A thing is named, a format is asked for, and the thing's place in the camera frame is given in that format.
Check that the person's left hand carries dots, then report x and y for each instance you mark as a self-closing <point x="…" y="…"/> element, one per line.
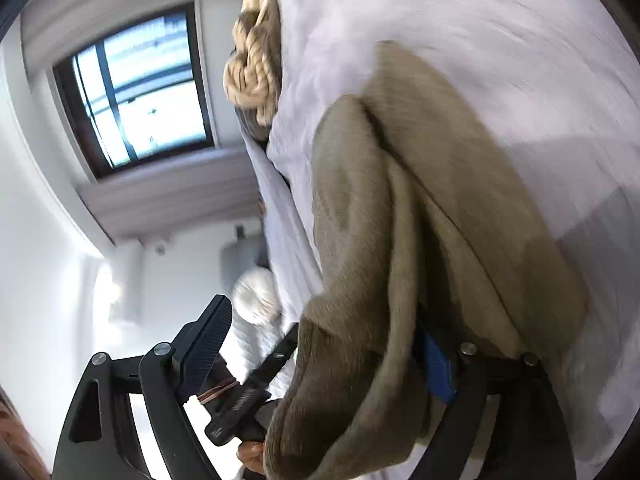
<point x="251" y="457"/>

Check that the white round fluffy pillow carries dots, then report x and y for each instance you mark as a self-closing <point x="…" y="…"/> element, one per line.
<point x="257" y="295"/>

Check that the dark framed window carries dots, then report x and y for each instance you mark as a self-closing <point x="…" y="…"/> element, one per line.
<point x="140" y="90"/>

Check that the lavender bed blanket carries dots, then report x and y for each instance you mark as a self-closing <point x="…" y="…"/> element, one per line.
<point x="450" y="10"/>

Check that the grey cushion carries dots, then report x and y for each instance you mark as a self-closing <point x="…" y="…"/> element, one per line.
<point x="242" y="260"/>

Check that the brown wooden furniture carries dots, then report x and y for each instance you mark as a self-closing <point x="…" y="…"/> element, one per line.
<point x="17" y="440"/>

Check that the pleated white curtain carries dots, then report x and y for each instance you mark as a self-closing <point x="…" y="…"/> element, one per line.
<point x="175" y="195"/>

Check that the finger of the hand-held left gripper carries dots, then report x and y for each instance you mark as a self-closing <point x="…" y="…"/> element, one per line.
<point x="275" y="355"/>

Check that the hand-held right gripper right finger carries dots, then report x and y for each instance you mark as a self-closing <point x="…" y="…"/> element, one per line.
<point x="437" y="370"/>

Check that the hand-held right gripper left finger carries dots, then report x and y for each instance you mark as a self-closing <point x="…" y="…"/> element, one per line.
<point x="205" y="340"/>

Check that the olive green garment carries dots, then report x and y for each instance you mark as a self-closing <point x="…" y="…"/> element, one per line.
<point x="360" y="260"/>

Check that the beige chunky knit blanket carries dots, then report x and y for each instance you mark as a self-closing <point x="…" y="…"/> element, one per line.
<point x="252" y="70"/>

